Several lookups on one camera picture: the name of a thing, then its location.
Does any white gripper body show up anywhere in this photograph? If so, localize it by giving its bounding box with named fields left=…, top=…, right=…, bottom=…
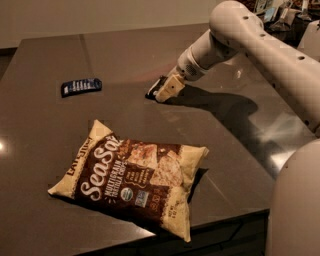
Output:
left=172, top=47, right=208, bottom=81

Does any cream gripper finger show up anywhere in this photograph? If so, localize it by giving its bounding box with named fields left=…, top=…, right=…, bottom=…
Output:
left=154, top=74, right=185, bottom=102
left=148, top=68, right=177, bottom=95

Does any black rxbar chocolate bar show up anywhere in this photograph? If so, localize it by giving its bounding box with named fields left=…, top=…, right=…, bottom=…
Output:
left=145, top=75, right=167, bottom=100

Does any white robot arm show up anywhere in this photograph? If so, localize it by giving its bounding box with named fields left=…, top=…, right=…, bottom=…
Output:
left=146, top=0, right=320, bottom=256

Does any brown sea salt chip bag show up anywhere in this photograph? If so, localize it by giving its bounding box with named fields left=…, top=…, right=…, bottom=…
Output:
left=48, top=120, right=208, bottom=242

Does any blue snack bar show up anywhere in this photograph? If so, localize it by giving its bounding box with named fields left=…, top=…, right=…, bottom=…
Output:
left=61, top=78, right=102, bottom=98

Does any dark mesh snack basket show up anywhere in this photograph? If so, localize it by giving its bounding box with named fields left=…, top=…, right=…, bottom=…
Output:
left=264, top=17, right=309, bottom=48

